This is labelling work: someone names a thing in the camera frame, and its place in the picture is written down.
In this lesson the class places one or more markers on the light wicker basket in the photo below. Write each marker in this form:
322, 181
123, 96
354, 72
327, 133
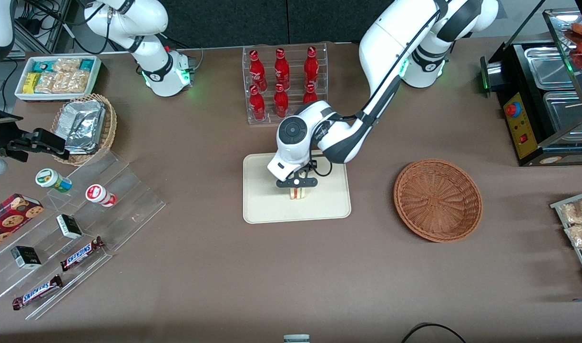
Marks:
108, 128

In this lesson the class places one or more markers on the clear acrylic bottle rack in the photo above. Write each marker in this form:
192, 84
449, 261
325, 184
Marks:
262, 120

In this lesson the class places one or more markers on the Snickers chocolate bar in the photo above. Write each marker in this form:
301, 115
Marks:
37, 292
81, 254

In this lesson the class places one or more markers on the steel warmer pan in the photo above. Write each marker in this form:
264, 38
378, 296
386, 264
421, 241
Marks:
565, 112
550, 66

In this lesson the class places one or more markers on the white rectangular snack bin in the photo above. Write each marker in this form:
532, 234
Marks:
96, 71

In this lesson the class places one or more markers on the silver foil package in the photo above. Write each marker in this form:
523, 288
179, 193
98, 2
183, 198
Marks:
83, 136
81, 109

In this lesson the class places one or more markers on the green lidded white cup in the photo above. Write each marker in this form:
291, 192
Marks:
50, 178

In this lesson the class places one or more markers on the metal frame shelf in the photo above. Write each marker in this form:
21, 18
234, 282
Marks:
57, 28

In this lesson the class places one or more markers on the triangle sandwich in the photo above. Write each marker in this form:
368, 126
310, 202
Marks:
298, 193

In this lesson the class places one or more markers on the brown wicker basket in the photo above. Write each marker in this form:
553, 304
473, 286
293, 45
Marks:
436, 200

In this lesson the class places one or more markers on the yellow snack packet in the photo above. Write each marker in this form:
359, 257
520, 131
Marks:
31, 83

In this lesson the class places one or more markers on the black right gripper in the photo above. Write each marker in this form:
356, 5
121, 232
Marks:
5, 138

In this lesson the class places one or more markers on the clear bag of fried snacks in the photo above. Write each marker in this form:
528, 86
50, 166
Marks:
581, 236
579, 212

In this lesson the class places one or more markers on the cream plastic tray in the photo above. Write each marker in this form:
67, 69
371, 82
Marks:
262, 200

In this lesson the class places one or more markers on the clear acrylic step display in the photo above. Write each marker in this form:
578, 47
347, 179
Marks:
128, 200

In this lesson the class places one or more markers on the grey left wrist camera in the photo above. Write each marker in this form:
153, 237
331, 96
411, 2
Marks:
286, 183

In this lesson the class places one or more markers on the grey cylindrical object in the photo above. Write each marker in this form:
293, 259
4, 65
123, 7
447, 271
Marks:
296, 339

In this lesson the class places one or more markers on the tray of packaged crackers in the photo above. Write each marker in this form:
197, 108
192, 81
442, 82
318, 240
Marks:
557, 206

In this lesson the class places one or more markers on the small black box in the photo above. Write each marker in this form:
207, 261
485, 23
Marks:
69, 226
26, 257

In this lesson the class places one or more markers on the red cola bottle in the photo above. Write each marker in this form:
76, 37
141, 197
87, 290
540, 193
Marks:
311, 69
281, 71
310, 94
281, 102
257, 107
257, 74

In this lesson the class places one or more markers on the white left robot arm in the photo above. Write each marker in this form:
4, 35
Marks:
395, 38

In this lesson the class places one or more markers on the red lidded white cup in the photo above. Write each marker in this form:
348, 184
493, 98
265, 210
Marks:
97, 194

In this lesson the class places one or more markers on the red tartan cookie box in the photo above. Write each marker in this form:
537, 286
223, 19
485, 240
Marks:
7, 219

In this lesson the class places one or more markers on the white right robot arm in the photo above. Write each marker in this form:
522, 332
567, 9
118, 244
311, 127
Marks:
148, 52

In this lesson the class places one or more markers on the teal snack packet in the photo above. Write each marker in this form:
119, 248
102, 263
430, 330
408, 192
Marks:
86, 65
43, 65

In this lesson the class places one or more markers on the clear bag of beige snacks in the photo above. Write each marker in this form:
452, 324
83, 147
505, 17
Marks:
66, 65
47, 82
75, 82

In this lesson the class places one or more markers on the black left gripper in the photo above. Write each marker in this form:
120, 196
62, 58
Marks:
307, 166

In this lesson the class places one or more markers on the black hot food warmer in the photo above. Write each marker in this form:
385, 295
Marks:
515, 76

